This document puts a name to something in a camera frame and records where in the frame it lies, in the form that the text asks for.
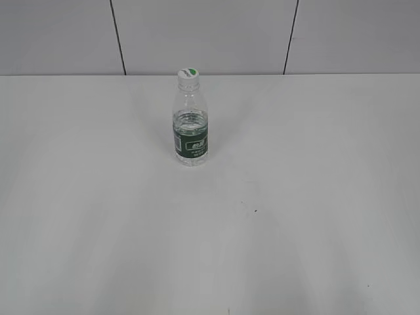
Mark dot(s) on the clear Cestbon water bottle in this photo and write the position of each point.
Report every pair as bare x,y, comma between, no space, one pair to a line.
190,125

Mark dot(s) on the white green bottle cap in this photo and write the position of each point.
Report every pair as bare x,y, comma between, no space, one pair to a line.
188,76

